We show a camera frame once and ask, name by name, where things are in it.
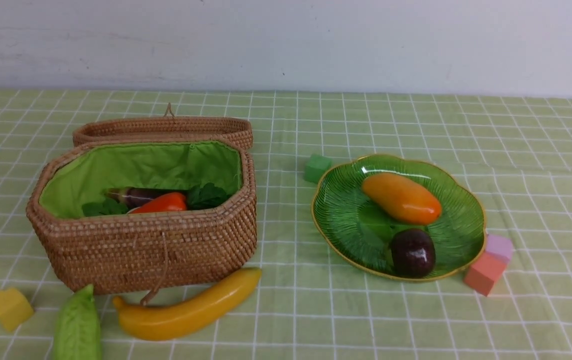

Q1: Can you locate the green foam cube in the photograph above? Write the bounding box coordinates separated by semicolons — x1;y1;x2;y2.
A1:
303;153;333;184

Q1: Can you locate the white radish with leaves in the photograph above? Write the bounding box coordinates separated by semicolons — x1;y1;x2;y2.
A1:
81;198;129;217

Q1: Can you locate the dark purple passion fruit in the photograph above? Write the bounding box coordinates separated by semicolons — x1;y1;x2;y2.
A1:
387;228;436;279

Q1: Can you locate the woven wicker basket green lining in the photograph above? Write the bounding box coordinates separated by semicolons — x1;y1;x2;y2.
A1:
26;137;258;296

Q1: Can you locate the yellow foam cube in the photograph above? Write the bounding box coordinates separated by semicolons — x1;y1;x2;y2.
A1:
0;287;35;333

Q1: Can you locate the green bitter gourd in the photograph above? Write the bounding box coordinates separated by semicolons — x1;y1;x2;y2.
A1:
51;284;103;360

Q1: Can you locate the orange carrot with leaves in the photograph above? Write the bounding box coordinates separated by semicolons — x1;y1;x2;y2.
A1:
128;182;231;214

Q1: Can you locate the green glass leaf plate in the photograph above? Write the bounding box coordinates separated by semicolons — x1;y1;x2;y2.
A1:
310;153;487;283

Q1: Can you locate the pink foam cube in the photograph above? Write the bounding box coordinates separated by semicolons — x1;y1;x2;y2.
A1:
485;234;514;265

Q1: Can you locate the yellow banana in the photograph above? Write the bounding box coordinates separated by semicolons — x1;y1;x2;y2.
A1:
112;267;263;342

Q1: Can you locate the orange mango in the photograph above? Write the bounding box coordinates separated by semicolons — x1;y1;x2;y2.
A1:
361;172;443;226

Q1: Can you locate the dark purple eggplant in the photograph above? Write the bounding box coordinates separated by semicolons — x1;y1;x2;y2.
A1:
104;187;170;210

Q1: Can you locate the salmon orange foam cube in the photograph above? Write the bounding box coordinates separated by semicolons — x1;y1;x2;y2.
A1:
463;252;507;297

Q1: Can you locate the woven wicker basket lid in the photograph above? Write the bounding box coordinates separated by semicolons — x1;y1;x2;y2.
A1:
72;104;254;150

